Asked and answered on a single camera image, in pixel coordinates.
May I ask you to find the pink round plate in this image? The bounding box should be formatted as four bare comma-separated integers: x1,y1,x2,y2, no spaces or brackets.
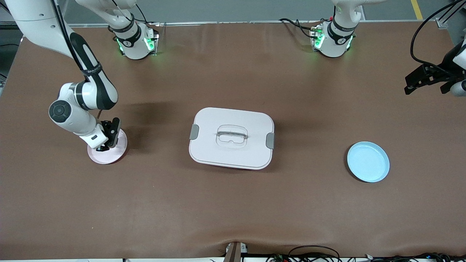
87,128,128,164

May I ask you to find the light blue round plate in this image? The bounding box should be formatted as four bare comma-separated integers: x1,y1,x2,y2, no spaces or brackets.
347,142,390,183

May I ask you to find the white lidded box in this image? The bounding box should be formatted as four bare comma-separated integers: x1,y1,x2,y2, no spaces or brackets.
189,107,275,170

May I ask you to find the aluminium frame post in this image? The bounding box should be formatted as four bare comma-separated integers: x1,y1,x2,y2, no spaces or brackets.
436,0,466,29

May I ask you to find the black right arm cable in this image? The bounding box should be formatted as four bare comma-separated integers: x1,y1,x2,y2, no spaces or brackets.
51,0,92,85

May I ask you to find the clear box lid handle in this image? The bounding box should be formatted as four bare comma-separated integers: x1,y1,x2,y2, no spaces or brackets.
217,125,248,146

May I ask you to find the black base power cable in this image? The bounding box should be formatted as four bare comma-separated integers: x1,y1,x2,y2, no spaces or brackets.
279,17,318,37

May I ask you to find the metal table edge rail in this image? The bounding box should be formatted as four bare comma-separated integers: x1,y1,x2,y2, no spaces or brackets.
66,20,437,28

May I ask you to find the black looped cable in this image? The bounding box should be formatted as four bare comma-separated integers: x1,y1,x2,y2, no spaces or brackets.
288,245,341,262

